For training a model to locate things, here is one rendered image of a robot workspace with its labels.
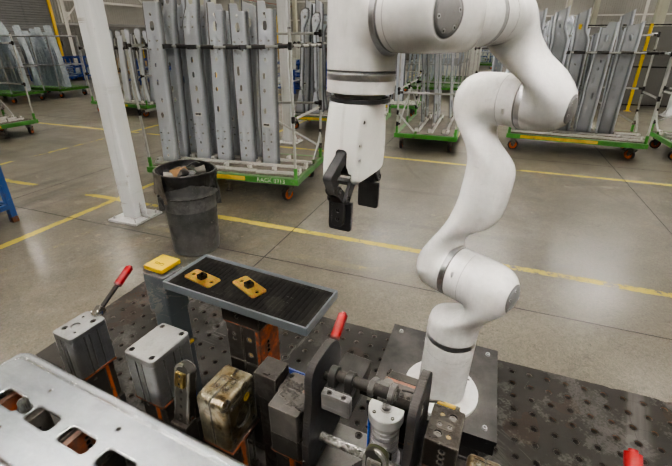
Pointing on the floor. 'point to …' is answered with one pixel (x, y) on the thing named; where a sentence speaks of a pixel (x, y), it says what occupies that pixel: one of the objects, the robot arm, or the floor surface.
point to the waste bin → (189, 204)
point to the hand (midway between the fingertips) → (355, 210)
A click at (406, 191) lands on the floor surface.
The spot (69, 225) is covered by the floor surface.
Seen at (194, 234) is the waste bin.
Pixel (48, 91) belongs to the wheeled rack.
